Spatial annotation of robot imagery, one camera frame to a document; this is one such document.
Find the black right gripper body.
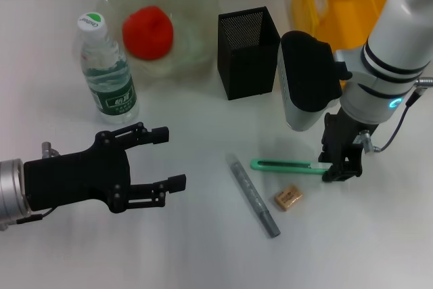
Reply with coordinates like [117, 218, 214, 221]
[320, 107, 379, 167]

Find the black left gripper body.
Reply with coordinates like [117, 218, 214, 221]
[24, 129, 133, 215]

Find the green label water bottle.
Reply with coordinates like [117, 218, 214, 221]
[76, 12, 140, 125]

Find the green utility knife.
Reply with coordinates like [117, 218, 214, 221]
[250, 158, 334, 175]

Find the white paper ball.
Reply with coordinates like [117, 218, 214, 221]
[313, 0, 329, 19]

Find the tan eraser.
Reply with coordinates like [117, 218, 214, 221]
[273, 183, 304, 214]

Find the grey marker pen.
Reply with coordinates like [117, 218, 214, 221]
[225, 152, 281, 238]

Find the black mesh pen holder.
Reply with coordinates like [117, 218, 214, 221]
[216, 6, 282, 101]

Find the green glass fruit plate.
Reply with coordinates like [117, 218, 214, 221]
[96, 0, 221, 83]

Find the right wrist grey cable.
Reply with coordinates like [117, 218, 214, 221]
[360, 77, 433, 155]

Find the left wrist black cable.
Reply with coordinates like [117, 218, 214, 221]
[0, 207, 57, 232]

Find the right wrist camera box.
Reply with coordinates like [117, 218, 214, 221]
[277, 30, 355, 131]

